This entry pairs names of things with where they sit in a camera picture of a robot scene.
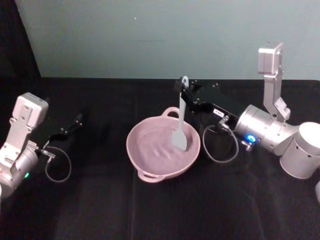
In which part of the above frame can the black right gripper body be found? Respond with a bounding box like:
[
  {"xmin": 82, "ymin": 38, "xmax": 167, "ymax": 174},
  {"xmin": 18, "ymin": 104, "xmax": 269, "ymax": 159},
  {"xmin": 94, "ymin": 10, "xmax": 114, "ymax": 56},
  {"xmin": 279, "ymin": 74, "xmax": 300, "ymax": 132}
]
[{"xmin": 196, "ymin": 83, "xmax": 239, "ymax": 133}]

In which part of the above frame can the right gripper thin cable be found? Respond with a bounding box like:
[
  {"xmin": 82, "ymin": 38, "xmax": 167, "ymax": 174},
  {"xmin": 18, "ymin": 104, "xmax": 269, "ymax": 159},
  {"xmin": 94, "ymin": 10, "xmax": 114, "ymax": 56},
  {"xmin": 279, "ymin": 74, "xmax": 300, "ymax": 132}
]
[{"xmin": 202, "ymin": 115, "xmax": 240, "ymax": 165}]

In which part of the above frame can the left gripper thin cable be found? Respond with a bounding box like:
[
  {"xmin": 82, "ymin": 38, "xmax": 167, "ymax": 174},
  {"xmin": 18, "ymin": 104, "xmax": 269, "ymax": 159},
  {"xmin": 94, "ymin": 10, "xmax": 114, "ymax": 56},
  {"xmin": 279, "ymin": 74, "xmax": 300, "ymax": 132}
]
[{"xmin": 40, "ymin": 146, "xmax": 73, "ymax": 183}]

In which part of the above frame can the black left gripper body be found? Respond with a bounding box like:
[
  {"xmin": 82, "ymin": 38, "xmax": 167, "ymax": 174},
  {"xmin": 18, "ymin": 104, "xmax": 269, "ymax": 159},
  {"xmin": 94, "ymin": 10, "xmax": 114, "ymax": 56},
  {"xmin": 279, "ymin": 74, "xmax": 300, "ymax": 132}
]
[{"xmin": 34, "ymin": 107, "xmax": 76, "ymax": 154}]

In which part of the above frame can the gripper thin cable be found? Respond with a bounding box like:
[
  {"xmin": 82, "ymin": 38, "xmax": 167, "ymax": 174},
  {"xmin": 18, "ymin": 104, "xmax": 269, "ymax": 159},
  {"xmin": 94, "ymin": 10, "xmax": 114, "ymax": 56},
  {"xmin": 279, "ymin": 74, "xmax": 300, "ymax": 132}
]
[
  {"xmin": 40, "ymin": 146, "xmax": 73, "ymax": 183},
  {"xmin": 202, "ymin": 115, "xmax": 240, "ymax": 165}
]

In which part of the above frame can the pale wall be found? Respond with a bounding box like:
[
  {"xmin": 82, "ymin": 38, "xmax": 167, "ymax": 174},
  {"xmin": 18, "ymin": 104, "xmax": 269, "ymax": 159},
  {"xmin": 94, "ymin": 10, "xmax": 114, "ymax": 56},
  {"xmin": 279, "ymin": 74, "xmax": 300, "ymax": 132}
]
[{"xmin": 14, "ymin": 0, "xmax": 320, "ymax": 81}]

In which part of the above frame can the pink two-handled bowl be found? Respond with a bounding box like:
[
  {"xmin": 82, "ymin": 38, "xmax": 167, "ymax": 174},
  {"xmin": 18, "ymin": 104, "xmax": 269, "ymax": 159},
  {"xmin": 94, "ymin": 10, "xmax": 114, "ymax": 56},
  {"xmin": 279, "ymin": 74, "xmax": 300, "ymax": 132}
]
[{"xmin": 125, "ymin": 106, "xmax": 202, "ymax": 184}]

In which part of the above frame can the black table cloth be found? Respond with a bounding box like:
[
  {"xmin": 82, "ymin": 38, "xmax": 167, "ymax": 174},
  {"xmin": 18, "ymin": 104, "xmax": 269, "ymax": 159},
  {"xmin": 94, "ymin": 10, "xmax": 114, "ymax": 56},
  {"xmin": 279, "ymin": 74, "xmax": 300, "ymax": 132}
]
[{"xmin": 0, "ymin": 76, "xmax": 320, "ymax": 240}]

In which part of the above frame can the grey silicone spatula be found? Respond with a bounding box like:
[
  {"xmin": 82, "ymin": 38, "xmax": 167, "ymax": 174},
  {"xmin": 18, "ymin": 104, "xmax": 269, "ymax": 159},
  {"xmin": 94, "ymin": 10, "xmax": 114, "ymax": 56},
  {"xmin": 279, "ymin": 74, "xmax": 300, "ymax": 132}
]
[{"xmin": 171, "ymin": 75, "xmax": 190, "ymax": 153}]

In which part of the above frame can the black curtain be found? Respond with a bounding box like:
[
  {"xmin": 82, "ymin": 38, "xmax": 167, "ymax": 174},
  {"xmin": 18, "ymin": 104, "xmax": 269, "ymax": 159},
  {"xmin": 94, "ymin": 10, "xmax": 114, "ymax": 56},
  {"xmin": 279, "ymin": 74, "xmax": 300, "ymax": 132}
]
[{"xmin": 0, "ymin": 0, "xmax": 42, "ymax": 81}]

